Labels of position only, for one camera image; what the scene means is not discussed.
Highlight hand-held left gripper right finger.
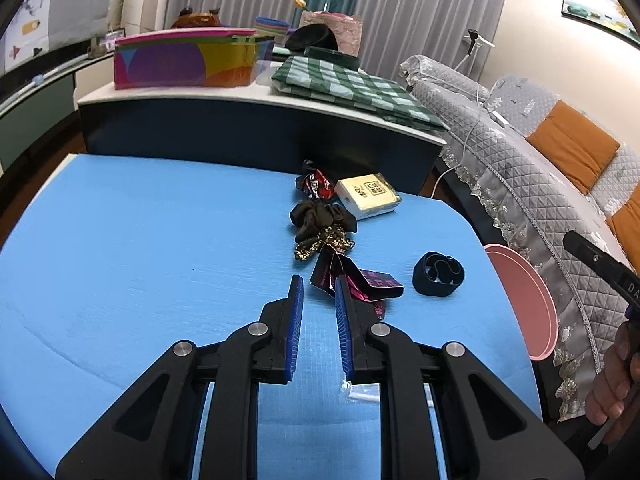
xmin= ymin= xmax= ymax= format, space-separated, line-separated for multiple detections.
xmin=334 ymin=276 xmax=586 ymax=480

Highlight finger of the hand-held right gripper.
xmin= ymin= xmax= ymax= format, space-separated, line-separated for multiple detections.
xmin=562 ymin=230 xmax=623 ymax=286

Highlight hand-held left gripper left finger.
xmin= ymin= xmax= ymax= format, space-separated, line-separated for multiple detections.
xmin=55 ymin=275 xmax=304 ymax=480

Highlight dark pink print wrapper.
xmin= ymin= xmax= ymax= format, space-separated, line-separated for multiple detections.
xmin=310 ymin=245 xmax=405 ymax=320

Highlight small clear plastic scrap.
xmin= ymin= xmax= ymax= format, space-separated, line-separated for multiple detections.
xmin=340 ymin=380 xmax=383 ymax=404

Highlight pink plastic bin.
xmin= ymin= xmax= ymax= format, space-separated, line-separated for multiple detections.
xmin=484 ymin=243 xmax=558 ymax=361

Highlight leopard print scrunchie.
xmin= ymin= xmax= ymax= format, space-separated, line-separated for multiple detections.
xmin=292 ymin=225 xmax=356 ymax=263

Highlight black elastic band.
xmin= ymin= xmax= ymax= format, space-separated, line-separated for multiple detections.
xmin=412 ymin=251 xmax=466 ymax=297

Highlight black scrunchie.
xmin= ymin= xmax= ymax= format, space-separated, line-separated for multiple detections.
xmin=289 ymin=199 xmax=360 ymax=245

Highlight yellow tissue pack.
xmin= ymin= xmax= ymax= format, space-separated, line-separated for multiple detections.
xmin=333 ymin=172 xmax=402 ymax=221

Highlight red black snack wrapper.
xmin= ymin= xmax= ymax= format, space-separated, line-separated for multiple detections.
xmin=294 ymin=159 xmax=335 ymax=203

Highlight person's right hand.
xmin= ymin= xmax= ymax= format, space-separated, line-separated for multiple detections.
xmin=585 ymin=320 xmax=640 ymax=446

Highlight grey quilted sofa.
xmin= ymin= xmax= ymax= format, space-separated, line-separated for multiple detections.
xmin=398 ymin=54 xmax=640 ymax=423

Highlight large orange cushion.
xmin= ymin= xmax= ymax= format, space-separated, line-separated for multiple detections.
xmin=526 ymin=100 xmax=621 ymax=196

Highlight blue table mat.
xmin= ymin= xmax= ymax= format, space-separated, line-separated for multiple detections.
xmin=0 ymin=153 xmax=543 ymax=480

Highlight dark cabinet with white top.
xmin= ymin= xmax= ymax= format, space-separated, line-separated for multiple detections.
xmin=77 ymin=77 xmax=448 ymax=196

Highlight green checked cloth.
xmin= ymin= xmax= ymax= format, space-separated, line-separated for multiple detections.
xmin=271 ymin=55 xmax=447 ymax=132

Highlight dark green tray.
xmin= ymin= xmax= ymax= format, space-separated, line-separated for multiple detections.
xmin=303 ymin=46 xmax=360 ymax=72

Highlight colourful storage box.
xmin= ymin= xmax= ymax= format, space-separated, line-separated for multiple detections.
xmin=114 ymin=29 xmax=261 ymax=90

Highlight black hat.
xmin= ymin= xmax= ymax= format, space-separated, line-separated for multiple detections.
xmin=285 ymin=24 xmax=339 ymax=53

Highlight pink lace basket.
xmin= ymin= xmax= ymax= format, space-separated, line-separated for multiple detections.
xmin=299 ymin=10 xmax=362 ymax=57

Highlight stack of coloured bowls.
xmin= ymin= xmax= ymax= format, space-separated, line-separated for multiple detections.
xmin=254 ymin=17 xmax=291 ymax=46

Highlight white rod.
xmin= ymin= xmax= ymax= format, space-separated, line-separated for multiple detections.
xmin=0 ymin=52 xmax=108 ymax=111

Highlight grey white cover cloth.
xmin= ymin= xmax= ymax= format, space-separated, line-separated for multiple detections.
xmin=0 ymin=0 xmax=115 ymax=73

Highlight white power cable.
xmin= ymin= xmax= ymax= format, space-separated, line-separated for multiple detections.
xmin=430 ymin=85 xmax=511 ymax=198

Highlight framed wall picture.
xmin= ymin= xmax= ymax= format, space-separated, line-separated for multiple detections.
xmin=562 ymin=0 xmax=640 ymax=50

